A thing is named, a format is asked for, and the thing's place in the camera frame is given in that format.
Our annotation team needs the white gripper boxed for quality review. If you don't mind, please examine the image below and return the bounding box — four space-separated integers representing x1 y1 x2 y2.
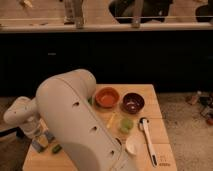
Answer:
20 116 55 153

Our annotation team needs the green sponge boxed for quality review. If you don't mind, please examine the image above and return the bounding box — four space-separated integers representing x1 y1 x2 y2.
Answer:
52 144 62 154

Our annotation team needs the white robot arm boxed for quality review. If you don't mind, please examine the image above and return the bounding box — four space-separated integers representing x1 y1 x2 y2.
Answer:
4 69 138 171

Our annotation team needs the yellow stick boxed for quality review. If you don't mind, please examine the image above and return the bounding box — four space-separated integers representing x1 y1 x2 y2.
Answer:
107 113 116 129

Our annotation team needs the orange bowl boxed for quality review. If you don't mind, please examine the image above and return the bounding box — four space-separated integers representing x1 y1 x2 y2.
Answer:
95 87 119 108

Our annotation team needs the green cup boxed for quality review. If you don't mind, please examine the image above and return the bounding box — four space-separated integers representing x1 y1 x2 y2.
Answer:
119 118 134 134

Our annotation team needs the dark brown bowl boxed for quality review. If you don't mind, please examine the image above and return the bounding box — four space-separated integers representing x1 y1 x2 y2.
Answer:
122 93 145 114

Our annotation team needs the white measuring spoon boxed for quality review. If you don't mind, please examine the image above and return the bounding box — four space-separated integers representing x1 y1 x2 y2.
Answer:
138 117 158 167

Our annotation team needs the clutter on floor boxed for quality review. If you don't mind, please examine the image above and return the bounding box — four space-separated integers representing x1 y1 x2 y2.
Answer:
186 91 213 126

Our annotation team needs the wooden railing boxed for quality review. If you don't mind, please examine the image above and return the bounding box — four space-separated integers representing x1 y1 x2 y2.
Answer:
0 0 213 34

